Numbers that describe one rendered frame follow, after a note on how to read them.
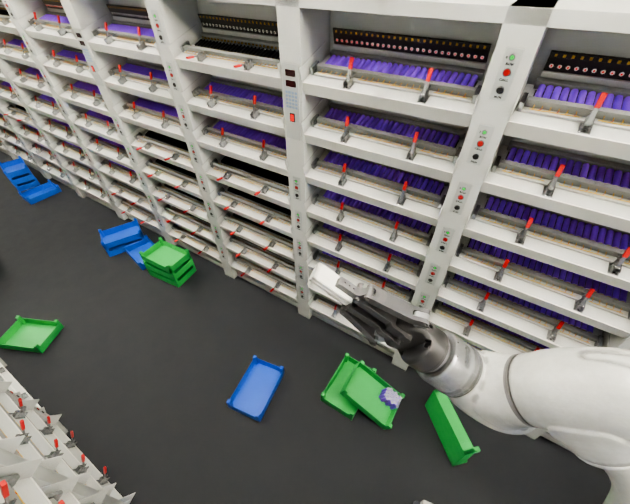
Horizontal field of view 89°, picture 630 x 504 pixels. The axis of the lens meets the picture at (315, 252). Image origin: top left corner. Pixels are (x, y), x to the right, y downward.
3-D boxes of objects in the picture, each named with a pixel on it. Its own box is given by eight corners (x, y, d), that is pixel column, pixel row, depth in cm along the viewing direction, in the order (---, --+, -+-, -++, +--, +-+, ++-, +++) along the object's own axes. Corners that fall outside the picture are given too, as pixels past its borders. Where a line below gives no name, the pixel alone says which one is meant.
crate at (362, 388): (398, 397, 182) (405, 394, 176) (383, 430, 170) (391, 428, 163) (356, 363, 185) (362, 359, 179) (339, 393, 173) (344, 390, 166)
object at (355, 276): (407, 314, 164) (409, 304, 152) (308, 269, 187) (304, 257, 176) (422, 282, 172) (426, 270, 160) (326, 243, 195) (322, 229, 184)
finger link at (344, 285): (361, 305, 47) (374, 298, 45) (334, 286, 46) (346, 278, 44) (363, 297, 48) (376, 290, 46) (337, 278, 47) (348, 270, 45)
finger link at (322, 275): (348, 304, 47) (351, 302, 47) (310, 278, 46) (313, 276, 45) (353, 289, 49) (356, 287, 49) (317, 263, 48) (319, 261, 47)
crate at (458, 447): (452, 466, 158) (466, 462, 159) (465, 455, 144) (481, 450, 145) (424, 405, 179) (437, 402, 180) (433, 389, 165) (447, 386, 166)
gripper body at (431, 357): (416, 339, 57) (376, 311, 55) (455, 325, 51) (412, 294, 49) (410, 378, 52) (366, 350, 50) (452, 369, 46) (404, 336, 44)
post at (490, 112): (405, 371, 193) (553, 8, 72) (391, 363, 197) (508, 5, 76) (417, 345, 206) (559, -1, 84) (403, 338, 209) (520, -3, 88)
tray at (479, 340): (564, 387, 136) (576, 383, 128) (425, 323, 160) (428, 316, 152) (573, 345, 144) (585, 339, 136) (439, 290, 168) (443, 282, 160)
